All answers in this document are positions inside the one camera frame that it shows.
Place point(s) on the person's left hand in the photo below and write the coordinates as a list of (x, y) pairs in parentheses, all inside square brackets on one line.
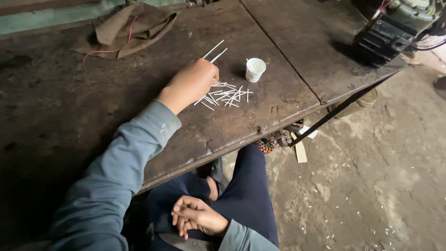
[(190, 83)]

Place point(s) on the person's right hand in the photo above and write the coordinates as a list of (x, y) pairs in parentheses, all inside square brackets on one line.
[(204, 218)]

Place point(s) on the person's left fingers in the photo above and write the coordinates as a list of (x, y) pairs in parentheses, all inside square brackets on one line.
[(213, 72)]

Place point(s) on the person's right fingers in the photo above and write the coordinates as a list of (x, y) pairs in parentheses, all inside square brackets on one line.
[(184, 212)]

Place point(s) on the long white plastic stick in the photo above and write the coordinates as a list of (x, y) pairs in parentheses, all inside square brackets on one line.
[(214, 48), (219, 55)]

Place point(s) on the pile of short white sticks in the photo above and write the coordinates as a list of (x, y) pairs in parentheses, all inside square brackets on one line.
[(228, 94)]

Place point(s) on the person's bare foot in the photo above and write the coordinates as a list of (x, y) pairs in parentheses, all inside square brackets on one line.
[(212, 189)]

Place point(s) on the bundle of white stick ends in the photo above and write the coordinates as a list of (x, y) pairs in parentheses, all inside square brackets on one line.
[(252, 65)]

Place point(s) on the white paper cup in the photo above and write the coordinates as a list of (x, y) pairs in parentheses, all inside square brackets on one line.
[(254, 72)]

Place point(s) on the black sandal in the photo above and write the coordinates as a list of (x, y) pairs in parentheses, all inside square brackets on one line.
[(216, 169)]

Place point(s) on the dark blue trousers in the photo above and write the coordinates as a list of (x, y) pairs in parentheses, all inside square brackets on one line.
[(247, 195)]

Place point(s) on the brown cloth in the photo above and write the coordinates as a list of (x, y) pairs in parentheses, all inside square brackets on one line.
[(136, 29)]

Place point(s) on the white paper piece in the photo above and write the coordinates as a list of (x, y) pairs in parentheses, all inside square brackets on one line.
[(310, 132)]

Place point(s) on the beige wooden strip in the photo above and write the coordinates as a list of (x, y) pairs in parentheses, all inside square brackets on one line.
[(300, 151)]

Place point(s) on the black metal table brace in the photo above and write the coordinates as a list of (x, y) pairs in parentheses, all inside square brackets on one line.
[(334, 112)]

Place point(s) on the beige plastic jar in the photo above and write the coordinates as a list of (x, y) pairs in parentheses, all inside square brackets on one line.
[(366, 100)]

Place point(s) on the scattered white cut bits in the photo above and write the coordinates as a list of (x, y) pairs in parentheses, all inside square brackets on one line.
[(348, 205)]

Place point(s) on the black and grey motor machine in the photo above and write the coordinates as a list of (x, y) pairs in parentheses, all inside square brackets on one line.
[(386, 31)]

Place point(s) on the dark object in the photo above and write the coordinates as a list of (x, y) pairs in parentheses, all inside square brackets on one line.
[(440, 83)]

